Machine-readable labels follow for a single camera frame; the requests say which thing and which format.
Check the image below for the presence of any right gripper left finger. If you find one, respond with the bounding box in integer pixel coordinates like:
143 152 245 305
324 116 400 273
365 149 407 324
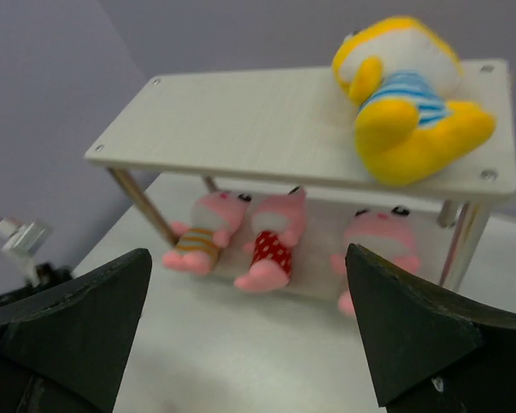
0 248 152 412

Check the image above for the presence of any yellow frog blue-striped shirt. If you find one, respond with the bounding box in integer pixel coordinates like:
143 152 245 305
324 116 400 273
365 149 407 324
331 16 496 187

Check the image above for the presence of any pink frog red polka-dot shirt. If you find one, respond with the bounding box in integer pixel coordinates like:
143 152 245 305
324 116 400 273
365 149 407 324
234 186 307 293

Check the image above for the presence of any white two-tier shelf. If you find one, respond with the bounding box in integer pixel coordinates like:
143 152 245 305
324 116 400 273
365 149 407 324
85 59 516 301

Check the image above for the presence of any pink frog orange-striped shirt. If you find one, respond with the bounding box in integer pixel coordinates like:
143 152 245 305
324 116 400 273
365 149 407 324
163 191 252 275

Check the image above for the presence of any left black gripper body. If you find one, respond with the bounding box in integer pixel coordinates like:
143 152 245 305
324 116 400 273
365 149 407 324
0 262 73 307

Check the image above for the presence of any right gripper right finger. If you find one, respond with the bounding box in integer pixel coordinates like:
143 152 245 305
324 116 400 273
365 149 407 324
346 244 516 412

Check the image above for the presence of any pink frog pink-striped shirt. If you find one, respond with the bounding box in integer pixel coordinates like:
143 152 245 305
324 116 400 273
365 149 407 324
330 206 421 317

